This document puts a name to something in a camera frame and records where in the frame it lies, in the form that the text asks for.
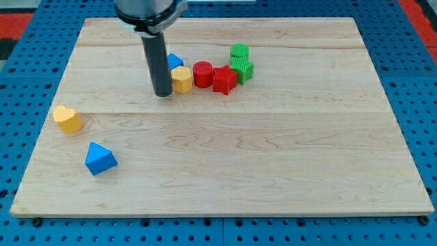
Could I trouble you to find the blue cube block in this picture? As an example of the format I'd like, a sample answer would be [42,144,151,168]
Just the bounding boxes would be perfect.
[167,53,184,70]

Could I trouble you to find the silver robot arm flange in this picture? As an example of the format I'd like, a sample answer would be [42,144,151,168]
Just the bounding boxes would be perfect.
[113,0,188,38]

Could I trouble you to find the yellow hexagon block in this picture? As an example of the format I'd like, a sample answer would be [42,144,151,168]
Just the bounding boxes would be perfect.
[171,66,193,94]

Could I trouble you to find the red star block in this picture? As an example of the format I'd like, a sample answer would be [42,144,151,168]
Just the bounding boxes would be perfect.
[213,65,238,95]

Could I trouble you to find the red cylinder block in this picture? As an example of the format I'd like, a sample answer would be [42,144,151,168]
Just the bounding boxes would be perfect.
[193,61,213,88]

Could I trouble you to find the green star block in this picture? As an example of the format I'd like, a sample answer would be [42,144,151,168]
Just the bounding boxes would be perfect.
[230,57,253,85]

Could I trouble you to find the green cylinder block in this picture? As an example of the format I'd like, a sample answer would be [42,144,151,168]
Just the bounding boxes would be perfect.
[229,43,250,58]

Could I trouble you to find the light wooden board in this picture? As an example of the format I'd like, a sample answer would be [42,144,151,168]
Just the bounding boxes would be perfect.
[10,17,434,218]

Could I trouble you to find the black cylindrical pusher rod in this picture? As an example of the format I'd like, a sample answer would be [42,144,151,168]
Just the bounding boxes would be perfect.
[141,33,173,97]

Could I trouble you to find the blue triangle block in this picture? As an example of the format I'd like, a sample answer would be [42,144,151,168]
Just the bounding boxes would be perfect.
[85,142,117,176]

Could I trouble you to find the yellow heart block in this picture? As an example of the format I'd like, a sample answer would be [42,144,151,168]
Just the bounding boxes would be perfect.
[53,105,83,134]

